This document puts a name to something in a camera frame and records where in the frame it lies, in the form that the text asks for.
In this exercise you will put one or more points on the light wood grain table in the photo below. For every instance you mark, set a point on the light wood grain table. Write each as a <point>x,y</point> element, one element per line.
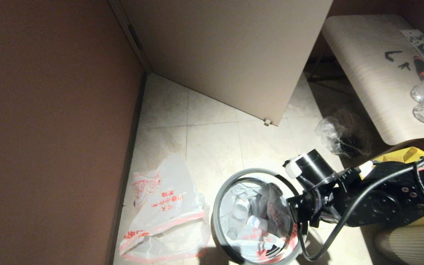
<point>366,73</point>

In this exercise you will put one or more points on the clear bottle blue label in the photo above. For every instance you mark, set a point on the clear bottle blue label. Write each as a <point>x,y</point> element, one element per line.
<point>257,223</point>

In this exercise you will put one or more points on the red black screwdriver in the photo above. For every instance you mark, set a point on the red black screwdriver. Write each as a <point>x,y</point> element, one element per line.
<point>420,68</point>

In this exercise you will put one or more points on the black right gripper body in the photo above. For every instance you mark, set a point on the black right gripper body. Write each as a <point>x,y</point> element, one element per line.
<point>326,206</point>

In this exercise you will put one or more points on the small black allen key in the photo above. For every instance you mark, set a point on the small black allen key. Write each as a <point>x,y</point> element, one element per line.
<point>404,66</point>

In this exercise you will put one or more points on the large black allen key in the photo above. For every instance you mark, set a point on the large black allen key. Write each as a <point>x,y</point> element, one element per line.
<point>390,58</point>

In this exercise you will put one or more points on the beige door panel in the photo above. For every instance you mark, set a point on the beige door panel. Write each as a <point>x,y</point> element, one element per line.
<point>226,55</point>

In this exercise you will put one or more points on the printed paper leaflet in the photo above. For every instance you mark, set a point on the printed paper leaflet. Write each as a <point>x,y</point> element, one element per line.
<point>417,38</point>

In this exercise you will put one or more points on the empty clear plastic bottle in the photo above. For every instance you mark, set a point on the empty clear plastic bottle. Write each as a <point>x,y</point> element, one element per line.
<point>232,233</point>
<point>241,213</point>

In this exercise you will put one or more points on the black trash bin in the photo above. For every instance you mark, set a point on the black trash bin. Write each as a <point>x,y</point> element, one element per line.
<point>271,253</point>

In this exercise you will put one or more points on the yellow fabric tote bag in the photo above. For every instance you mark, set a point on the yellow fabric tote bag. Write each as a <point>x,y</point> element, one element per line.
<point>407,154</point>

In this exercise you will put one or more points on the black cylindrical wrist camera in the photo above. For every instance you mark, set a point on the black cylindrical wrist camera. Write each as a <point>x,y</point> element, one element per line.
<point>315,165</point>

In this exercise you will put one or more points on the small beige door stop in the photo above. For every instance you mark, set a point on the small beige door stop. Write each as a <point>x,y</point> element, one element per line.
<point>267,122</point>

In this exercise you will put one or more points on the clear bag with black contents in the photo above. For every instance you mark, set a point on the clear bag with black contents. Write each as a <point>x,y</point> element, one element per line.
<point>344,140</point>

